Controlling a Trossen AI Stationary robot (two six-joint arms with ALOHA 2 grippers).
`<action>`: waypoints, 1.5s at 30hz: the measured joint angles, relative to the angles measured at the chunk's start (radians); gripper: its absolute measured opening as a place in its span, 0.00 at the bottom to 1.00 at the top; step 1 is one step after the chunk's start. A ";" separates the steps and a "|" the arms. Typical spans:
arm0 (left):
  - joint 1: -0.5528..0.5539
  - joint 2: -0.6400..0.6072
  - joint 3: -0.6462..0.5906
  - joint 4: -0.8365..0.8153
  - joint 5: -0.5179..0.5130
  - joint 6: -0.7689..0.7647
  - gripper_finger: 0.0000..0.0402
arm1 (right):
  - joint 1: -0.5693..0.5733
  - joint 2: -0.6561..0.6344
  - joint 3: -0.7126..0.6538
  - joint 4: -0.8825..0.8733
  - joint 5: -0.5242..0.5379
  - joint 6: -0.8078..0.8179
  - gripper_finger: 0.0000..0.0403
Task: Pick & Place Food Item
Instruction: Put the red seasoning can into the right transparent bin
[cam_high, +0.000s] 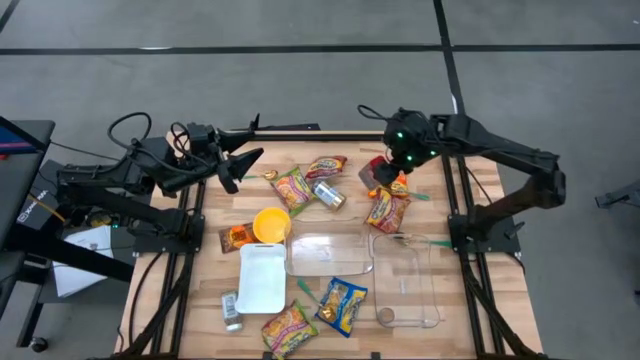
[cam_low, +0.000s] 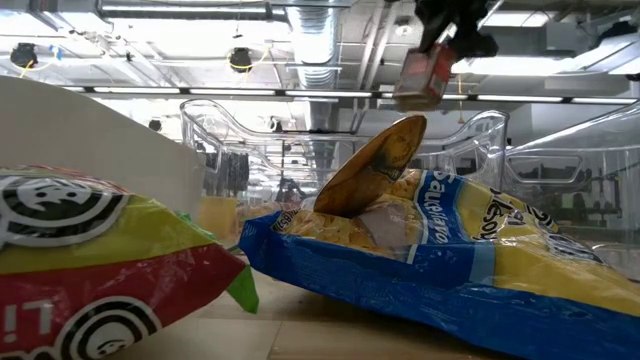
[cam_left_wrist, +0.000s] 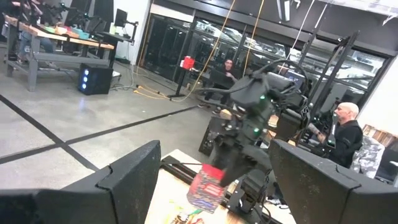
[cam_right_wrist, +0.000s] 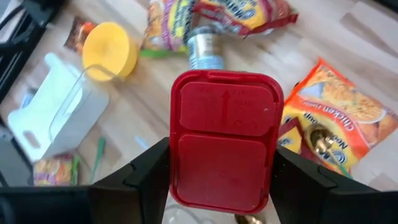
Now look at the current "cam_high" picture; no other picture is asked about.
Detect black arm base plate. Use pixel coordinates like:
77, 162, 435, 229
447, 213, 522, 254
132, 213, 206, 254

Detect white paper sheet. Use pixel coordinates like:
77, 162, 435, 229
51, 224, 115, 299

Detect small red box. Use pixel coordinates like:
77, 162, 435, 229
357, 155, 389, 191

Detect white rectangular tray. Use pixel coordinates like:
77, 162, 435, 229
233, 243, 288, 315

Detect black metal table frame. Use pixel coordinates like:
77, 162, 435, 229
107, 130, 551, 360

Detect grey chair leg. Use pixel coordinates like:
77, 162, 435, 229
593, 178, 640, 210

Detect orange noodle packet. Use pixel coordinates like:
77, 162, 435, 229
367, 172, 411, 200

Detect black box with white label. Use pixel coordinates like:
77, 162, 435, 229
17, 159, 71, 232

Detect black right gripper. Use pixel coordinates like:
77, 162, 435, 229
375, 109, 441, 187

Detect brown orange snack packet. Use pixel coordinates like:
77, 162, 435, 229
218, 222, 261, 254

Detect spice jar with white lid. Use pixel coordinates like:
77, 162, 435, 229
220, 289, 245, 333

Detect wide clear plastic container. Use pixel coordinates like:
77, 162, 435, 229
284, 219, 375, 278

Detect yellow black device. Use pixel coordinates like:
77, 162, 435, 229
85, 209, 115, 229

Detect green pink noodle packet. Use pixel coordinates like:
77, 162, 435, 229
269, 165, 316, 216
260, 298, 320, 360

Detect blue yellow noodle packet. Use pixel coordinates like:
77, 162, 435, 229
314, 276, 369, 339

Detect narrow clear plastic container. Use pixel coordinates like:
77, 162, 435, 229
370, 233, 442, 330

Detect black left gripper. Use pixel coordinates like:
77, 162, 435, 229
189, 128, 265, 195

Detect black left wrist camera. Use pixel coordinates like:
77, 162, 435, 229
187, 122, 217, 151

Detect red yellow noodle packet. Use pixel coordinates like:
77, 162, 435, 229
304, 154, 349, 182
364, 188, 412, 235

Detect yellow bowl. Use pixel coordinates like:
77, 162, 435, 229
252, 206, 293, 245

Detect silver tin can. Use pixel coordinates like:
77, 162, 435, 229
312, 179, 347, 211

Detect monitor with blue screen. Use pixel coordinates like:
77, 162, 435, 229
0, 117, 51, 157

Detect black side desk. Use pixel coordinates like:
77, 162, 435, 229
0, 115, 136, 349

